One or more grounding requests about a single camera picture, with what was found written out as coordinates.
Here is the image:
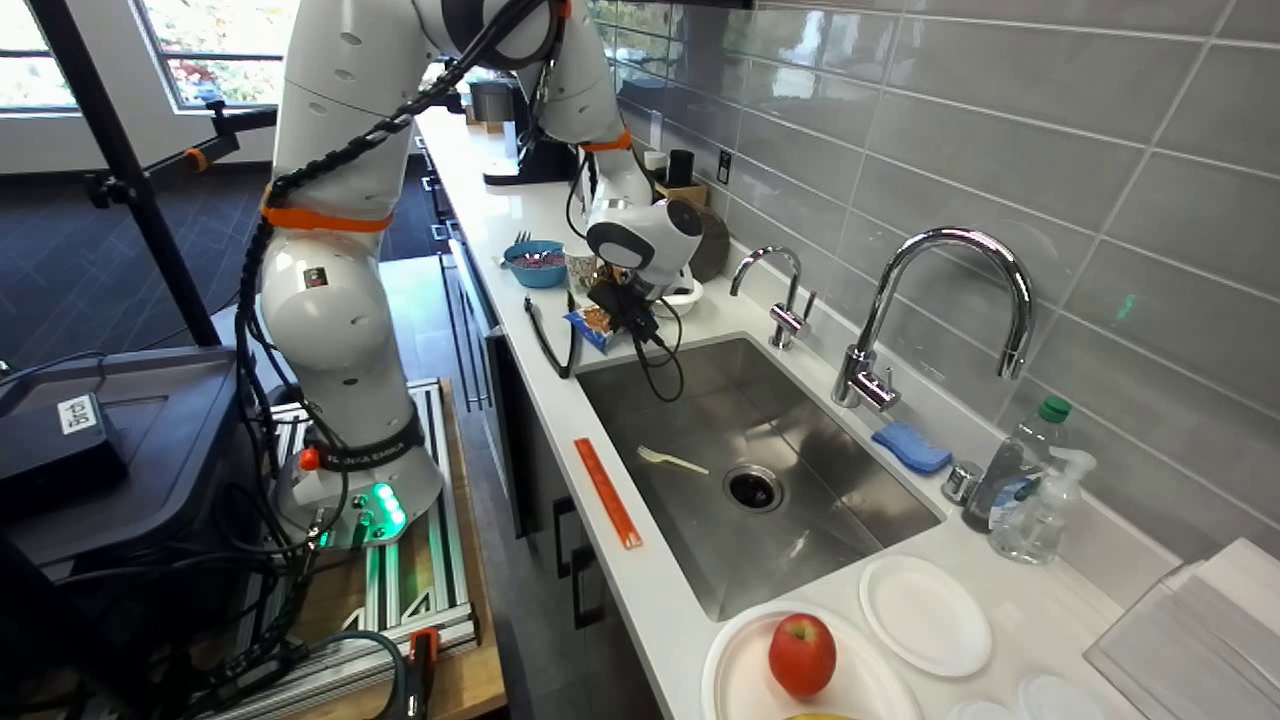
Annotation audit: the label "blue sponge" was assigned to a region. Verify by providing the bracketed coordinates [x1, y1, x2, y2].
[874, 421, 958, 479]

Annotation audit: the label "black tripod pole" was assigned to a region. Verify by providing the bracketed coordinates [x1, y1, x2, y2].
[23, 0, 282, 353]

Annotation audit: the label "white plate with fruit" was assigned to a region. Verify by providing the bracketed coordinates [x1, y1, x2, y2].
[701, 605, 924, 720]

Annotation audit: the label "brown container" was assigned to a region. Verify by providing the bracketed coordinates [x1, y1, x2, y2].
[686, 196, 736, 285]

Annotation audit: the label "orange shoulder cable strap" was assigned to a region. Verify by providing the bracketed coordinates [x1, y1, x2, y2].
[260, 196, 394, 240]

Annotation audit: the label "white napkin holder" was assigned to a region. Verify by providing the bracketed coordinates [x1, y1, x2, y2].
[1083, 537, 1280, 720]

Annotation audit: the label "wide white bowl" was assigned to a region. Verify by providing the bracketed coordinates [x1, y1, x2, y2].
[658, 274, 709, 316]

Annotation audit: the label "small chrome faucet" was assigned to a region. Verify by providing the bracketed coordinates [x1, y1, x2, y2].
[727, 245, 819, 353]

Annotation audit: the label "small empty white plate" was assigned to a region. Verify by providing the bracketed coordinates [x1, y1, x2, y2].
[855, 551, 995, 685]

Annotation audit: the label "blue pretzel snack packet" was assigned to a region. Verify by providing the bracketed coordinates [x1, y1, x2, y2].
[569, 308, 620, 355]

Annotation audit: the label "wooden base board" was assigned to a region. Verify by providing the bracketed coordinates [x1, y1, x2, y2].
[293, 384, 513, 720]

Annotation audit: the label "blue bowl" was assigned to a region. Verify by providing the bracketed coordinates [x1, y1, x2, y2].
[500, 233, 571, 294]

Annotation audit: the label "stainless steel sink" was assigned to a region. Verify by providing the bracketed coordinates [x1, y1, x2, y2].
[571, 332, 943, 624]

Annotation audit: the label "black kitchen tongs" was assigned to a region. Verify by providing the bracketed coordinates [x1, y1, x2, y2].
[522, 294, 589, 384]

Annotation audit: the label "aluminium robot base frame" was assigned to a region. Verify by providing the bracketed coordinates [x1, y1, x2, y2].
[264, 376, 484, 666]

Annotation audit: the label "clear soap bottle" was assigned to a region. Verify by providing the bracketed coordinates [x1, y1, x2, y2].
[988, 391, 1099, 568]

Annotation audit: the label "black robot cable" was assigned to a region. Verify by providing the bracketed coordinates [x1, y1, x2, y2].
[231, 0, 694, 537]

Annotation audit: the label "black equipment case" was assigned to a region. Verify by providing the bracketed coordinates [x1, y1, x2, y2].
[0, 343, 260, 647]

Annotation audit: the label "red apple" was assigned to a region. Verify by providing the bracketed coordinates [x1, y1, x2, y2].
[764, 611, 841, 704]

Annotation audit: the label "small chrome fixture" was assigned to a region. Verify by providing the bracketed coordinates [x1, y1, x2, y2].
[941, 435, 1034, 537]

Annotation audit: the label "tall chrome faucet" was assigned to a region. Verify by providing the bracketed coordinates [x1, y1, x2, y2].
[833, 220, 1039, 416]

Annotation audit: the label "sink drain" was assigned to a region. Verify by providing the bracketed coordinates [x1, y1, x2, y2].
[725, 459, 790, 520]

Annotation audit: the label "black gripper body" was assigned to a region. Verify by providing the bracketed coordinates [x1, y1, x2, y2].
[592, 262, 669, 336]

